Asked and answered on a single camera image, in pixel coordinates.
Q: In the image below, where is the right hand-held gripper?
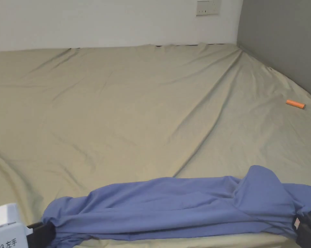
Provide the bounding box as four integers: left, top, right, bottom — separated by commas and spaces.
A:
292, 213, 311, 248

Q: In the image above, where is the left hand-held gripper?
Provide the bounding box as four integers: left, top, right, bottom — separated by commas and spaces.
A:
0, 203, 56, 248

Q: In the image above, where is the blue shirt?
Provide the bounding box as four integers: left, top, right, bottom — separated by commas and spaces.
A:
41, 165, 311, 248

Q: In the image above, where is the orange cylinder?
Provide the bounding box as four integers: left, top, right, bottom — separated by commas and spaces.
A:
286, 99, 306, 109

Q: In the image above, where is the bed with beige sheet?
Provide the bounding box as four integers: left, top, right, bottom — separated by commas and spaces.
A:
0, 42, 311, 248

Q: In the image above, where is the grey padded headboard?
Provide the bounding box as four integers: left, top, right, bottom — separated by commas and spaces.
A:
236, 0, 311, 101

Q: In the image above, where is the beige wall socket panel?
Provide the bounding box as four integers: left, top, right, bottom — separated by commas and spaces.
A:
196, 0, 222, 17

